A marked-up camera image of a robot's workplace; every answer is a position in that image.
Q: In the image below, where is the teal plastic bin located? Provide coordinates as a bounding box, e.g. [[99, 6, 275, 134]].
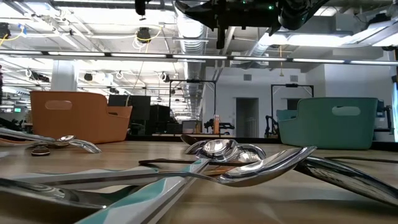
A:
[[276, 96, 379, 150]]

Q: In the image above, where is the black ceiling dome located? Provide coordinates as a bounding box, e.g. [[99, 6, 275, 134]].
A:
[[136, 27, 152, 44]]

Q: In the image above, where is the black cabinet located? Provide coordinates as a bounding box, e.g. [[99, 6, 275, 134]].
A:
[[149, 105, 172, 134]]

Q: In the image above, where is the long ceiling light strip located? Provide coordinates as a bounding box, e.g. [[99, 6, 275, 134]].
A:
[[0, 49, 398, 67]]

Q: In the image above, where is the orange plastic bin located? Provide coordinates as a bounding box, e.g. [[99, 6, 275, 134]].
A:
[[30, 90, 133, 144]]

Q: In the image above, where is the black aluminium table frame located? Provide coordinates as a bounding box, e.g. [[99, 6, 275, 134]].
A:
[[126, 133, 398, 152]]

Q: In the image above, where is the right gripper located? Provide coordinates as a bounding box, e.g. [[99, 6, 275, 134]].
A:
[[174, 0, 280, 50]]

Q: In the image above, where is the silver ventilation duct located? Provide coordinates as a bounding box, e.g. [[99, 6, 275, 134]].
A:
[[175, 12, 208, 121]]

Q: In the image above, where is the black metal gantry frame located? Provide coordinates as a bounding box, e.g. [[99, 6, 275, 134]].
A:
[[270, 83, 315, 135]]

